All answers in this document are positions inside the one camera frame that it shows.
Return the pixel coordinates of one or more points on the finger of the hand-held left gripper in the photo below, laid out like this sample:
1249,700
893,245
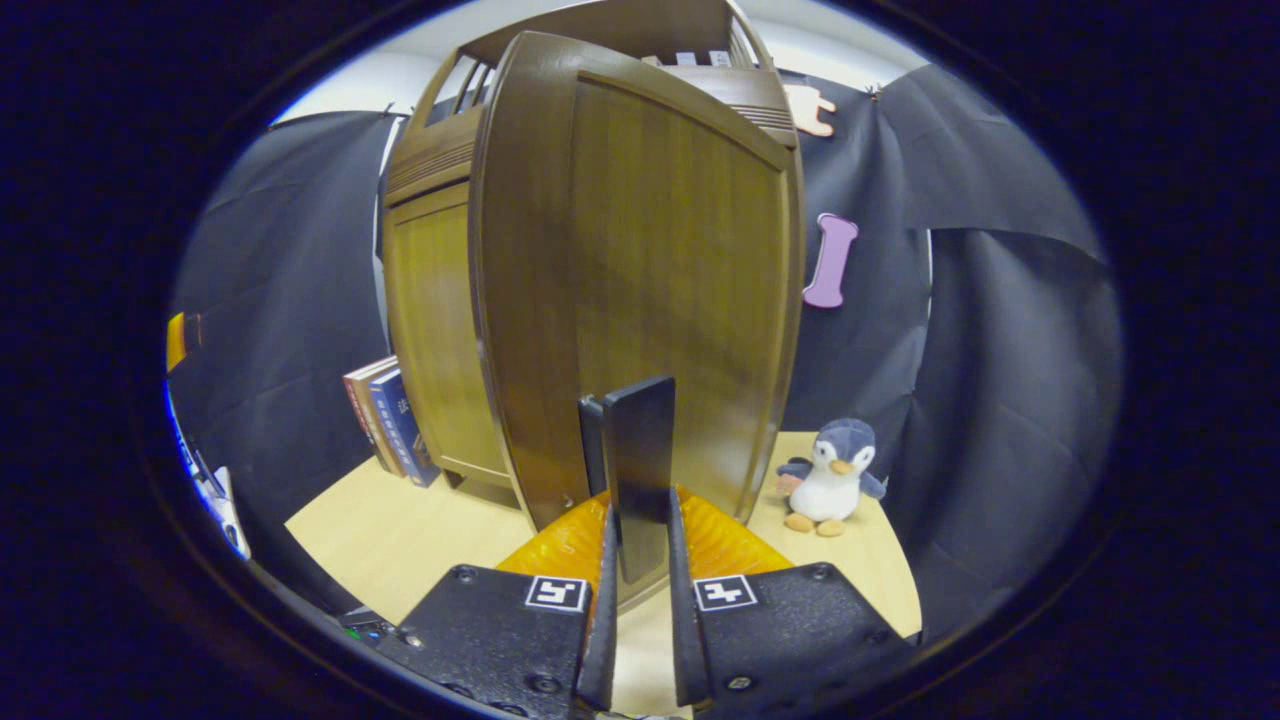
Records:
180,340

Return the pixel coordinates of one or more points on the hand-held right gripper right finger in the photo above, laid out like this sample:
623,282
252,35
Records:
685,640

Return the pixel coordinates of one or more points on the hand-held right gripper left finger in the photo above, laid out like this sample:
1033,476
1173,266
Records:
603,640

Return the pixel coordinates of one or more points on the wooden shoe cabinet door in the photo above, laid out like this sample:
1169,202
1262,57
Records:
440,330
650,250

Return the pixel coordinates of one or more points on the wooden double-door shoe cabinet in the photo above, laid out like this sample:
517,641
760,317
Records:
640,20

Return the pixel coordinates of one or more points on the red-brown book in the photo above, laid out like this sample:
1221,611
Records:
375,420
358,410

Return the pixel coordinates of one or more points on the penguin plush toy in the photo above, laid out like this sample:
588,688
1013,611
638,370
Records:
830,480

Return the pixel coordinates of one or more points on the blue cover book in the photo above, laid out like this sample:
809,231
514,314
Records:
408,430

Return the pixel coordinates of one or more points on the black backdrop cloth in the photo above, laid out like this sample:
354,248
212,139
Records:
1000,400

